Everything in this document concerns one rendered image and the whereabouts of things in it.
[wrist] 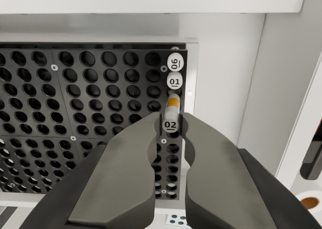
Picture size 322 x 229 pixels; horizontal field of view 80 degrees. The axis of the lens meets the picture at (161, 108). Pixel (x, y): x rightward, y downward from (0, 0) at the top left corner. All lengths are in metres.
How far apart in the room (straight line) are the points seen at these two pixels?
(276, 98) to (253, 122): 0.05
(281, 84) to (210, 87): 0.08
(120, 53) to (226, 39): 0.12
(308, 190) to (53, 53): 0.45
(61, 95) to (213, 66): 0.16
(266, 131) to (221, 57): 0.09
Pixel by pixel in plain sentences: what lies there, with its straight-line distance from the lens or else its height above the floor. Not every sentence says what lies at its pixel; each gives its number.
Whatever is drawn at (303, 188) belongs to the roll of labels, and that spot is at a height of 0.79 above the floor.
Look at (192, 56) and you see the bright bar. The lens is 0.21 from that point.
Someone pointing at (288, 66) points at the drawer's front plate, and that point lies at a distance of 0.19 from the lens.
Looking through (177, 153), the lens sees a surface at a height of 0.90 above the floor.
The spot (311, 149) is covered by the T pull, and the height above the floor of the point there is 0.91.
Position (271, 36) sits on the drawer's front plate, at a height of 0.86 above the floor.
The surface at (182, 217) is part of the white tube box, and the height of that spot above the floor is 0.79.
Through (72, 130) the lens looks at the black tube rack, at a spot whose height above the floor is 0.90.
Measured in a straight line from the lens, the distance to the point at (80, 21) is 0.24.
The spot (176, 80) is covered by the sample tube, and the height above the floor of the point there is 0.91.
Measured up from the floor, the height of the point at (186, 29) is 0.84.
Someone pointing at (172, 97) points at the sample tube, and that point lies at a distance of 0.16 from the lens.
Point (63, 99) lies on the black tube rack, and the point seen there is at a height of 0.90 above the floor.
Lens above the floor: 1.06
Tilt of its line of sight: 62 degrees down
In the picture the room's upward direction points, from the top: 173 degrees counter-clockwise
